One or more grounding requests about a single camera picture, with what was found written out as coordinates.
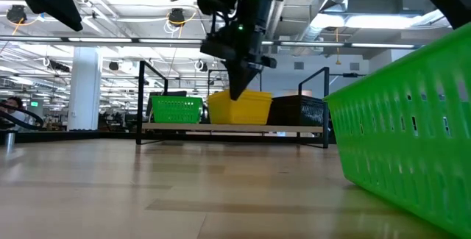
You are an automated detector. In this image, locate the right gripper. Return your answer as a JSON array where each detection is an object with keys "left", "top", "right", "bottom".
[{"left": 200, "top": 25, "right": 278, "bottom": 101}]

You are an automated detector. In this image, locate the green slotted plastic basket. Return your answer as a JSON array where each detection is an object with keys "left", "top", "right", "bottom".
[
  {"left": 150, "top": 95, "right": 205, "bottom": 124},
  {"left": 322, "top": 21, "right": 471, "bottom": 238}
]

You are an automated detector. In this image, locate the wooden shelf board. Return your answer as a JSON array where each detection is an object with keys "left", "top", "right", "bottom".
[{"left": 141, "top": 122, "right": 325, "bottom": 134}]

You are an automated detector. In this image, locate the white building column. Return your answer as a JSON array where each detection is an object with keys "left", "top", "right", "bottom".
[{"left": 67, "top": 46, "right": 103, "bottom": 132}]

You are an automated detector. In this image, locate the person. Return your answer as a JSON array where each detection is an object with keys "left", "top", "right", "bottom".
[{"left": 0, "top": 96, "right": 38, "bottom": 132}]

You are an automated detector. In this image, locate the bright ceiling light panel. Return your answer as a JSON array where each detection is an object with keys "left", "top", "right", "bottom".
[{"left": 311, "top": 13, "right": 452, "bottom": 30}]

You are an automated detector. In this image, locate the small metal cylinder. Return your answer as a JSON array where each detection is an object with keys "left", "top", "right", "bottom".
[{"left": 4, "top": 130, "right": 16, "bottom": 149}]

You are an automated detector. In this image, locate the black metal shelf end frame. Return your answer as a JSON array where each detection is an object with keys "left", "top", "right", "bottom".
[
  {"left": 297, "top": 66, "right": 330, "bottom": 149},
  {"left": 135, "top": 60, "right": 169, "bottom": 146}
]

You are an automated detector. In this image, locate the yellow hanging cord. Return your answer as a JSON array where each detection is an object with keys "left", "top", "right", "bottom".
[{"left": 333, "top": 28, "right": 342, "bottom": 65}]

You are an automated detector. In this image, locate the black background metal frame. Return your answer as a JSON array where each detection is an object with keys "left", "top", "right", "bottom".
[{"left": 329, "top": 72, "right": 368, "bottom": 85}]

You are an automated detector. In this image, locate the black curved hose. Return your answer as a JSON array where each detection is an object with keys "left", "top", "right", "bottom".
[{"left": 0, "top": 101, "right": 45, "bottom": 132}]

